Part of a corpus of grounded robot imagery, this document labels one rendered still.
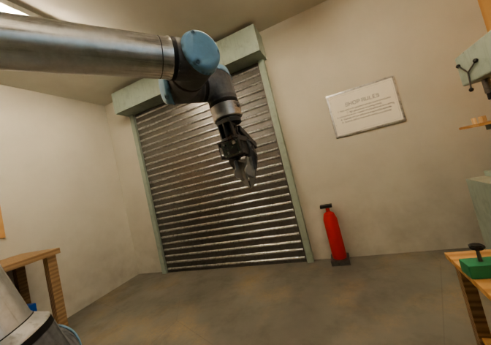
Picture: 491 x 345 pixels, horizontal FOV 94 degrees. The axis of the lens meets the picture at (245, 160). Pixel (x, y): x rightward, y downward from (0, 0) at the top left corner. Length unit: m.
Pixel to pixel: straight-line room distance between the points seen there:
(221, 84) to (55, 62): 0.38
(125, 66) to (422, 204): 2.65
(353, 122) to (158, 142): 2.52
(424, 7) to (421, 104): 0.89
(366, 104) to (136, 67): 2.38
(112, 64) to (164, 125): 2.92
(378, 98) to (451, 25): 0.83
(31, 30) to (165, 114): 2.99
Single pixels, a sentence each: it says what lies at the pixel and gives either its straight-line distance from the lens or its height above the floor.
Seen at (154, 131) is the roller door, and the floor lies 2.00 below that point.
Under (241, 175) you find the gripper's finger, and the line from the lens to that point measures 0.68.
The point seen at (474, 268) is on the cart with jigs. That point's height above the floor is 0.57.
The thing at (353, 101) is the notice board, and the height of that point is 1.57.
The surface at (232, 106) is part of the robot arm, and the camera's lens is 0.68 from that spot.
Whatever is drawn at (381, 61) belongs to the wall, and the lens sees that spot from 2.80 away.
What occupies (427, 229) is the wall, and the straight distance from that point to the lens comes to 2.84.
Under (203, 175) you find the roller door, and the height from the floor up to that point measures 1.23.
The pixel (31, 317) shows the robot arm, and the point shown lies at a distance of 0.63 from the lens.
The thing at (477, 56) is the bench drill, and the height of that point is 1.49.
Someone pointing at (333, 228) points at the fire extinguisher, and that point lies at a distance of 2.56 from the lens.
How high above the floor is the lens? 1.11
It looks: 3 degrees up
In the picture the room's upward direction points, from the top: 13 degrees counter-clockwise
